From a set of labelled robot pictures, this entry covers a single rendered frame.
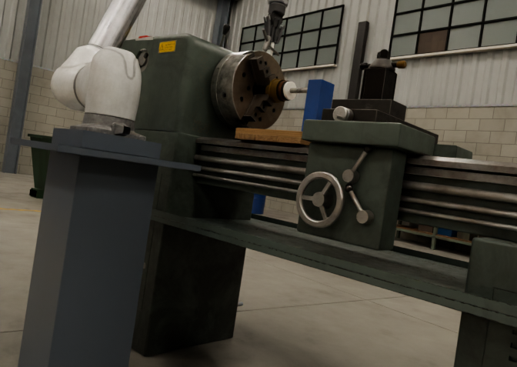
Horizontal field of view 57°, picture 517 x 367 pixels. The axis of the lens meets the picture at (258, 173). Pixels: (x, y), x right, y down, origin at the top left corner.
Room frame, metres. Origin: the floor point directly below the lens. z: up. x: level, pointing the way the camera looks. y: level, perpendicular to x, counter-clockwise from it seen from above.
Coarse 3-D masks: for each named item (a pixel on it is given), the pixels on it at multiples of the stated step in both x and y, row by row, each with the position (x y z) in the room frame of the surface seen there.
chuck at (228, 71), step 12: (228, 60) 1.86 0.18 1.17; (240, 60) 1.81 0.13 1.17; (264, 60) 1.90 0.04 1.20; (228, 72) 1.82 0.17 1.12; (240, 72) 1.82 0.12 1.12; (276, 72) 1.97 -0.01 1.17; (228, 84) 1.81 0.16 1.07; (240, 84) 1.82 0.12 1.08; (252, 84) 1.87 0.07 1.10; (228, 96) 1.81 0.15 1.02; (240, 96) 1.83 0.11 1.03; (252, 96) 1.88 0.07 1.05; (228, 108) 1.84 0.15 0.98; (240, 108) 1.84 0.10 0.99; (276, 108) 1.99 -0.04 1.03; (228, 120) 1.90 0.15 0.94; (264, 120) 1.94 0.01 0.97; (276, 120) 2.00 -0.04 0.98
